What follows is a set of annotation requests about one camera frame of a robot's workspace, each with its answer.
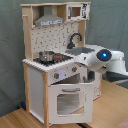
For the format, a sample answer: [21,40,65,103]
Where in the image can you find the right red stove knob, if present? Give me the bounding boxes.
[71,66,78,73]

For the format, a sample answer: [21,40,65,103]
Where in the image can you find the wooden toy kitchen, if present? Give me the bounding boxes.
[19,1,107,127]

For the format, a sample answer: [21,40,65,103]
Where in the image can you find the black toy faucet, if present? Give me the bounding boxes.
[67,33,83,49]

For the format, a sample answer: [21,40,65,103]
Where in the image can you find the white toy microwave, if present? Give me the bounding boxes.
[66,3,90,21]

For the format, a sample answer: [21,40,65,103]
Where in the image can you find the silver toy pot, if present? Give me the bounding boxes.
[39,51,54,62]

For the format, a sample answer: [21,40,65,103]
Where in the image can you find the red stove knob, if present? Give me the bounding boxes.
[71,66,78,73]
[54,73,60,79]

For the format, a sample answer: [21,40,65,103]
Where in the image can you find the grey toy sink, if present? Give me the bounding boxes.
[65,47,95,56]

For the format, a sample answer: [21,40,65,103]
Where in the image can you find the grey range hood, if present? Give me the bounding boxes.
[35,5,64,27]

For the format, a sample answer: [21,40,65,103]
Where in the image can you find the left red stove knob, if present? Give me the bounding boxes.
[54,73,60,79]

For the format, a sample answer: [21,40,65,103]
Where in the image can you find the white oven door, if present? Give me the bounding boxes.
[49,83,94,124]

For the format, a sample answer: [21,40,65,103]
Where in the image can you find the grey fabric backdrop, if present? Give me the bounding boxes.
[0,0,128,117]

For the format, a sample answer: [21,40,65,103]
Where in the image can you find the black toy stovetop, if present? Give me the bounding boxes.
[35,53,71,66]

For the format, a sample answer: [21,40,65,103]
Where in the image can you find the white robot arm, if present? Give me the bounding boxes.
[75,49,128,84]

